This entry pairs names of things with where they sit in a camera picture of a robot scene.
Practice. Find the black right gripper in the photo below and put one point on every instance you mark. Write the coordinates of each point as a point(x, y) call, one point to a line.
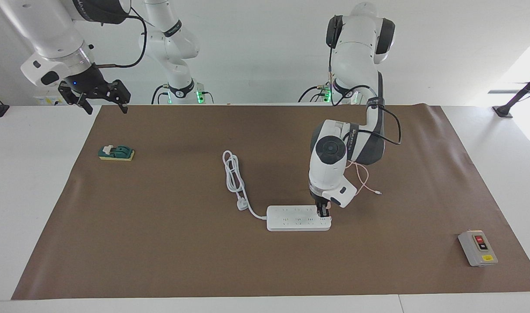
point(88, 82)

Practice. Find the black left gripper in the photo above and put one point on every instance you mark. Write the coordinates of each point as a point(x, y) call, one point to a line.
point(321, 202)

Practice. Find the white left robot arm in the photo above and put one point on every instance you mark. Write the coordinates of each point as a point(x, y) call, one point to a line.
point(330, 169)

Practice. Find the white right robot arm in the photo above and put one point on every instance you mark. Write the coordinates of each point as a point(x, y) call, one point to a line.
point(51, 39)

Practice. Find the white power strip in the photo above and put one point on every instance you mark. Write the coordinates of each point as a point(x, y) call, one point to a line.
point(295, 219)

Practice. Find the white box with yellow labels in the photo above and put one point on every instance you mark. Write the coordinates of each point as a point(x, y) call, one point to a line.
point(47, 101)

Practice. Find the brown paper mat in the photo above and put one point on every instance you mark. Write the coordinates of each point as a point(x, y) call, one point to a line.
point(264, 269)

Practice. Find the tall black stand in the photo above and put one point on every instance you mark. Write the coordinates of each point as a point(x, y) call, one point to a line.
point(519, 94)

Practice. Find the green knife switch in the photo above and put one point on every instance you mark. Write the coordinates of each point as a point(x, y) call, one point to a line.
point(117, 153)

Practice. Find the grey push-button switch box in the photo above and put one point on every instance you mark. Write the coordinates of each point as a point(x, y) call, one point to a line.
point(478, 248)

